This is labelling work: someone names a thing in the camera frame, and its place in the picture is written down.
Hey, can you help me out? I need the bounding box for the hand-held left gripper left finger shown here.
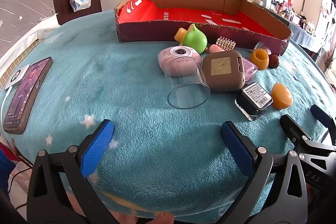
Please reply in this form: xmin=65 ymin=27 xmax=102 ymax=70
xmin=26 ymin=119 xmax=121 ymax=224

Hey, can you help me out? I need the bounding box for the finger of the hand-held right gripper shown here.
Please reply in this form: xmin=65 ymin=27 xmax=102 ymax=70
xmin=280 ymin=114 xmax=336 ymax=156
xmin=310 ymin=105 xmax=336 ymax=146

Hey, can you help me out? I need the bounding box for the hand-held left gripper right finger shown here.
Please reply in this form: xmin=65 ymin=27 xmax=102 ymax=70
xmin=220 ymin=121 xmax=309 ymax=224

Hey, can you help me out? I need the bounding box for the amber dome-shaped piece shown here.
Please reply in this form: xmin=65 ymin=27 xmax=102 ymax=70
xmin=270 ymin=83 xmax=293 ymax=110

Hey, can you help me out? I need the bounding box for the black labelled nail polish bottle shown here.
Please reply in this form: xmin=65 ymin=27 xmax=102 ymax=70
xmin=235 ymin=82 xmax=273 ymax=122

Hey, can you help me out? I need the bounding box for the dark red ball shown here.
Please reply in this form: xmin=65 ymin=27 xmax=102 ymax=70
xmin=268 ymin=54 xmax=280 ymax=69

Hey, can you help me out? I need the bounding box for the amber ring-shaped holder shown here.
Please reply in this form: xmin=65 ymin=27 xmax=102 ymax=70
xmin=249 ymin=48 xmax=270 ymax=71

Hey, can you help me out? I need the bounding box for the clear glass cup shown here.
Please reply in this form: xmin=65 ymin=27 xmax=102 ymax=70
xmin=164 ymin=58 xmax=211 ymax=109

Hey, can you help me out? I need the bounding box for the purple nail polish bottle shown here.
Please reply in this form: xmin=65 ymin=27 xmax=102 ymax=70
xmin=209 ymin=45 xmax=258 ymax=82

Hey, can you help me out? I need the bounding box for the taupe square case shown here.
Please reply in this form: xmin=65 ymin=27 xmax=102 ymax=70
xmin=202 ymin=50 xmax=246 ymax=93

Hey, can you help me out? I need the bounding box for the studded rhinestone block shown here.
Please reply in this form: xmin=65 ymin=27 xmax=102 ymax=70
xmin=216 ymin=36 xmax=237 ymax=51

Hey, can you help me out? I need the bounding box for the pink round mini device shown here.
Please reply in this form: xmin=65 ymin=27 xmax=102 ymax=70
xmin=158 ymin=46 xmax=202 ymax=76

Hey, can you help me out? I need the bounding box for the green and yellow rubber toy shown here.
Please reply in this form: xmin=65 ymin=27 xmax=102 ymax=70
xmin=175 ymin=24 xmax=208 ymax=54

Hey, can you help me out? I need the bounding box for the person's left hand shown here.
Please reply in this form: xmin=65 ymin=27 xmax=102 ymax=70
xmin=154 ymin=211 xmax=175 ymax=224

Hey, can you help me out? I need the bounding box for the table with blue cloth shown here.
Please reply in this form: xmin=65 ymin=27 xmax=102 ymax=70
xmin=247 ymin=1 xmax=323 ymax=54

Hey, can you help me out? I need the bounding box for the smartphone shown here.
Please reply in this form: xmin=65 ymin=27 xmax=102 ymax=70
xmin=3 ymin=57 xmax=53 ymax=135

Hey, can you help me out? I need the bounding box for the white round charger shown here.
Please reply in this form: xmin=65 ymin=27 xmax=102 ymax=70
xmin=5 ymin=64 xmax=30 ymax=88

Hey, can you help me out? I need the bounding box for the row of bottles and jars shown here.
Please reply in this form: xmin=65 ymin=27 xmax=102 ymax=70
xmin=248 ymin=0 xmax=319 ymax=33

